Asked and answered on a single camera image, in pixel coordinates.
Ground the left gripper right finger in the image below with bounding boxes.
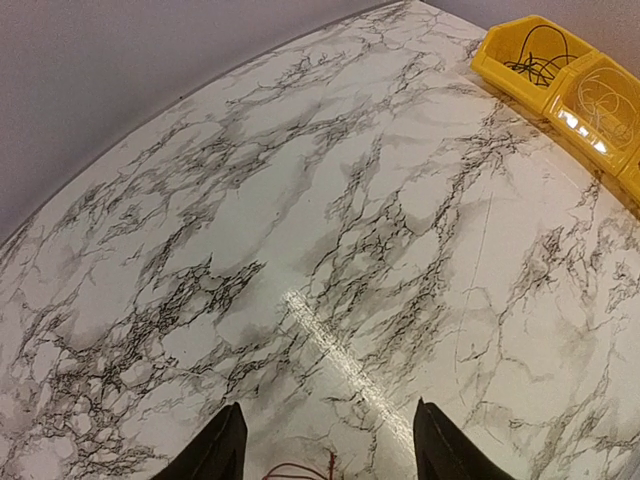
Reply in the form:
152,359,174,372
413,398,514,480

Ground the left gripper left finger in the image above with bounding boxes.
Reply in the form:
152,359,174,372
162,402,248,480

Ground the yellow three-compartment bin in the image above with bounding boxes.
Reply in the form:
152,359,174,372
471,15,639,212

